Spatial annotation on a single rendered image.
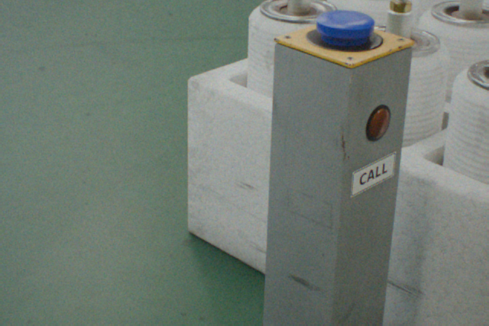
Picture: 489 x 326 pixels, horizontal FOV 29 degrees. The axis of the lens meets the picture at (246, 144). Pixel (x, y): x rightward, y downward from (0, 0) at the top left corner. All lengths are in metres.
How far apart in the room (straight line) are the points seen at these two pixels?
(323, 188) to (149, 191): 0.47
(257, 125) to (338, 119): 0.26
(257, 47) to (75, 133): 0.42
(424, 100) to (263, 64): 0.17
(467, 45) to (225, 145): 0.25
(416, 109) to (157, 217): 0.35
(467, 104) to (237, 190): 0.28
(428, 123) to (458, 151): 0.07
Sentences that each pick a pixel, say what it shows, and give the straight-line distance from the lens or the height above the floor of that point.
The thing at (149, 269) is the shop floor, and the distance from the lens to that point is 0.97.
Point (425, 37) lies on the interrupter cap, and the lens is 0.87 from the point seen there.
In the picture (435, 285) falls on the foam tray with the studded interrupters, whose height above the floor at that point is 0.09.
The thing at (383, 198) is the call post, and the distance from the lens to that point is 0.71.
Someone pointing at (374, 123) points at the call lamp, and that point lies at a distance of 0.66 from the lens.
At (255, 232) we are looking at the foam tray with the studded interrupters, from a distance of 0.95.
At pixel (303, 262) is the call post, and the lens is 0.71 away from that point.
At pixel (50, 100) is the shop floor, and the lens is 1.37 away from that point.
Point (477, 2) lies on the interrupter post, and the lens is 0.94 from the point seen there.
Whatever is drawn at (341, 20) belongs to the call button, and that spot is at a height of 0.33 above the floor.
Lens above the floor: 0.53
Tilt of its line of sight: 26 degrees down
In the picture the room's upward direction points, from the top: 2 degrees clockwise
